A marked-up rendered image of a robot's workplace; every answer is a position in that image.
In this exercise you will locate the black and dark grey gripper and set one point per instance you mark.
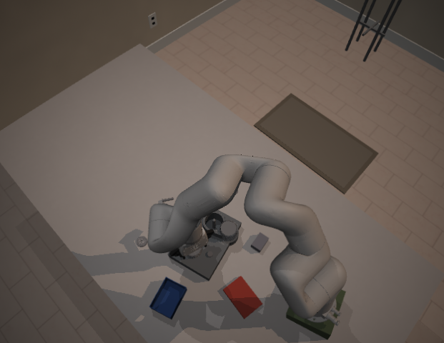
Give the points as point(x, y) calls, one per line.
point(185, 250)

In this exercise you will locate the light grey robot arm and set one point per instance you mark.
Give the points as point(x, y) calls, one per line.
point(306, 275)

